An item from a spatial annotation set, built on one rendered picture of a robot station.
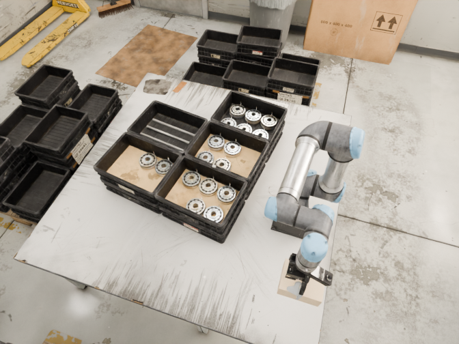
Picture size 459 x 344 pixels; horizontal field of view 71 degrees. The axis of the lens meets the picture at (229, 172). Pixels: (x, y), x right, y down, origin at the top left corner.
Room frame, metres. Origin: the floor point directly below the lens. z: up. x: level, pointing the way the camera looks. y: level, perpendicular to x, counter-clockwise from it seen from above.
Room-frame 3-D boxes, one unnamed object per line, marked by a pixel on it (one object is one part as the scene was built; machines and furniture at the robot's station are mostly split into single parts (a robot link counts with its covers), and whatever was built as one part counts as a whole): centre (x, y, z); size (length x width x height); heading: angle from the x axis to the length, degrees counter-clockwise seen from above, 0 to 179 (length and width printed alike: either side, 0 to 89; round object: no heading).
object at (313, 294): (0.35, -0.27, 1.08); 0.16 x 0.12 x 0.07; 72
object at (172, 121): (1.33, 0.37, 0.87); 0.40 x 0.30 x 0.11; 63
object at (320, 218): (0.46, -0.28, 1.39); 0.11 x 0.11 x 0.08; 67
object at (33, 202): (1.26, 1.40, 0.26); 0.40 x 0.30 x 0.23; 162
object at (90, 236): (1.11, 0.14, 0.35); 1.60 x 1.60 x 0.70; 72
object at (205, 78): (2.50, 0.21, 0.26); 0.40 x 0.30 x 0.23; 72
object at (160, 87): (1.94, 0.55, 0.71); 0.22 x 0.19 x 0.01; 72
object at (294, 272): (0.36, -0.25, 1.24); 0.09 x 0.08 x 0.12; 72
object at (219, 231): (0.88, 0.15, 0.87); 0.40 x 0.30 x 0.11; 63
